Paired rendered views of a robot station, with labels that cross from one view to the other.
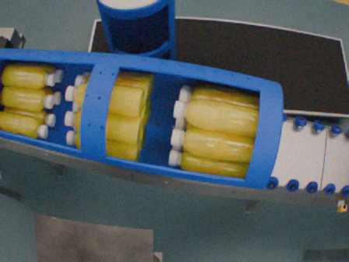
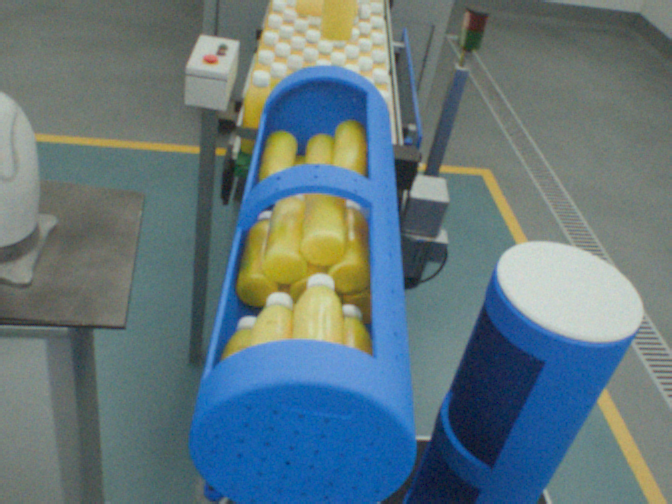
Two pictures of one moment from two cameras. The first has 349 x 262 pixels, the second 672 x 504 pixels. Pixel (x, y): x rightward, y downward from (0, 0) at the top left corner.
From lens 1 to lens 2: 87 cm
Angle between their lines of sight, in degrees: 49
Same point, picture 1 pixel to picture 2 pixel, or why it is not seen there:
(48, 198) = not seen: hidden behind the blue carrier
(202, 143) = (270, 317)
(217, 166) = not seen: hidden behind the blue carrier
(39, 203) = (189, 395)
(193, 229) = not seen: outside the picture
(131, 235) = (113, 298)
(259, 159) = (239, 362)
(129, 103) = (317, 223)
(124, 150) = (255, 262)
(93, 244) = (95, 252)
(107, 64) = (371, 191)
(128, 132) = (278, 242)
